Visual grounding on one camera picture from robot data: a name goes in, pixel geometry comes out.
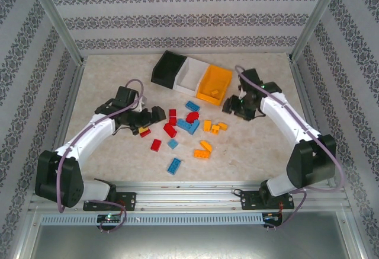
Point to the red six-stud lego brick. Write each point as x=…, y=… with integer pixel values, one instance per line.
x=156, y=145

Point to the orange lego brick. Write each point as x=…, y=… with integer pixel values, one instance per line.
x=215, y=129
x=222, y=126
x=207, y=125
x=202, y=153
x=215, y=92
x=206, y=145

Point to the small blue lego brick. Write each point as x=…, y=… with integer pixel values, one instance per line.
x=173, y=144

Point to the rounded red lego piece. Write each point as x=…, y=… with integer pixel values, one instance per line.
x=192, y=116

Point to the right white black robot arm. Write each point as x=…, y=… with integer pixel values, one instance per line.
x=284, y=113

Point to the yellow plastic bin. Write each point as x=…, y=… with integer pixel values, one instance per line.
x=213, y=78

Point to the white plastic bin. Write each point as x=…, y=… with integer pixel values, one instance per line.
x=189, y=75

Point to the black plastic bin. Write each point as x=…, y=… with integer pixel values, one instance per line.
x=165, y=63

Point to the small circuit board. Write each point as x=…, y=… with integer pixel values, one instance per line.
x=271, y=217
x=108, y=218

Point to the grey metal sheet tray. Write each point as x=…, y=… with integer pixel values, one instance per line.
x=189, y=244

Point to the aluminium side rail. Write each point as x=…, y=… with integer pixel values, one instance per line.
x=66, y=116
x=302, y=93

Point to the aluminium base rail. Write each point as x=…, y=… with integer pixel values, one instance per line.
x=189, y=196

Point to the aluminium frame post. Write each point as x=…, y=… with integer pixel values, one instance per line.
x=318, y=19
x=56, y=19

